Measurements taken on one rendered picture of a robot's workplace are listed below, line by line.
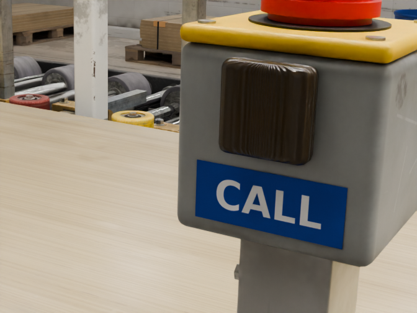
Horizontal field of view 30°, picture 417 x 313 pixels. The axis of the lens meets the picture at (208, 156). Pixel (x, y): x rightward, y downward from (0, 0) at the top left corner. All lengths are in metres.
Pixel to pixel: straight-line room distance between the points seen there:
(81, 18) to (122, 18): 7.51
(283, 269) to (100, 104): 1.28
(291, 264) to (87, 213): 0.73
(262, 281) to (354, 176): 0.06
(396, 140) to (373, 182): 0.02
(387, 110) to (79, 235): 0.72
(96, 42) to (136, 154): 0.34
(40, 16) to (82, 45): 7.08
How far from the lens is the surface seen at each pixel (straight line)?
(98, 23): 1.51
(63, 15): 8.93
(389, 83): 0.23
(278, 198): 0.25
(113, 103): 1.83
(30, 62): 2.40
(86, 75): 1.53
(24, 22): 8.42
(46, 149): 1.27
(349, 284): 0.29
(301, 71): 0.23
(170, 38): 7.21
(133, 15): 8.94
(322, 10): 0.25
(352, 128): 0.23
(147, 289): 0.79
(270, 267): 0.28
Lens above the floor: 1.25
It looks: 16 degrees down
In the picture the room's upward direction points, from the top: 2 degrees clockwise
